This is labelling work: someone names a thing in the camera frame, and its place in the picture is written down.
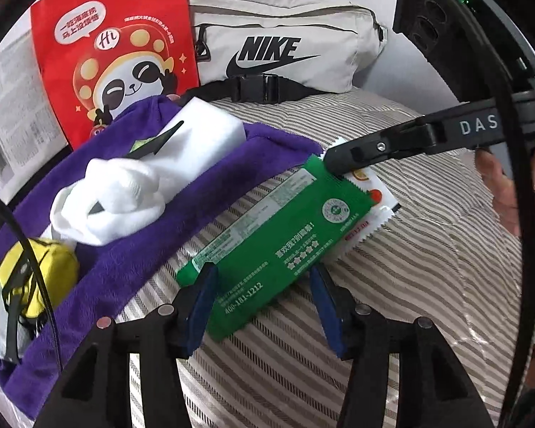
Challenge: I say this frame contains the yellow pouch black strap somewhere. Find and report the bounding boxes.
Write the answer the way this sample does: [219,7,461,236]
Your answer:
[0,238,80,364]

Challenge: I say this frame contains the white sponge block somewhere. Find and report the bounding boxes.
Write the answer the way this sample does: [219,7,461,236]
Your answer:
[147,97,247,179]

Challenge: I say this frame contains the white waist bag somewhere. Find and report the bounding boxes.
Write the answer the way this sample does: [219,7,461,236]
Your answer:
[187,0,389,103]

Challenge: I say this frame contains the striped quilted bedspread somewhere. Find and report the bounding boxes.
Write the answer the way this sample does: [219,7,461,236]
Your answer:
[116,89,535,428]

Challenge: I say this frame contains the green wet wipes packet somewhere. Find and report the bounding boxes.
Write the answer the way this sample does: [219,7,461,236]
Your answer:
[176,154,399,340]

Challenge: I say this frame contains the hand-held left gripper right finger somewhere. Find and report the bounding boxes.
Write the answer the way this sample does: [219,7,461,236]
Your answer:
[310,265,495,428]

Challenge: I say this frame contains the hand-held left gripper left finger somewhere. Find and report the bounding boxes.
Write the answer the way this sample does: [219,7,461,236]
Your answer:
[33,265,219,428]

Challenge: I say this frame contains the folded newspaper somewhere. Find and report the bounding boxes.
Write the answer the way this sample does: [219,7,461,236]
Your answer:
[0,31,70,201]

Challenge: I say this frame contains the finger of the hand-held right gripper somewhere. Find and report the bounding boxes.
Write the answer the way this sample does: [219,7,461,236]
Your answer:
[322,118,442,177]

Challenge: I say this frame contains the purple towel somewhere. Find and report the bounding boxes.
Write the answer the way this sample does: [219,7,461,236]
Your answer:
[0,96,324,420]

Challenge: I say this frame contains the person's right hand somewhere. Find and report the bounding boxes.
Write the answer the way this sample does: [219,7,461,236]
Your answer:
[475,138,535,237]

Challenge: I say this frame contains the white socks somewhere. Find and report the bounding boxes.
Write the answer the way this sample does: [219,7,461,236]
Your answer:
[49,157,168,247]

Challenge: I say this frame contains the red paper bag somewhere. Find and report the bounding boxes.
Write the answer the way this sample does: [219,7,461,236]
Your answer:
[30,0,201,150]

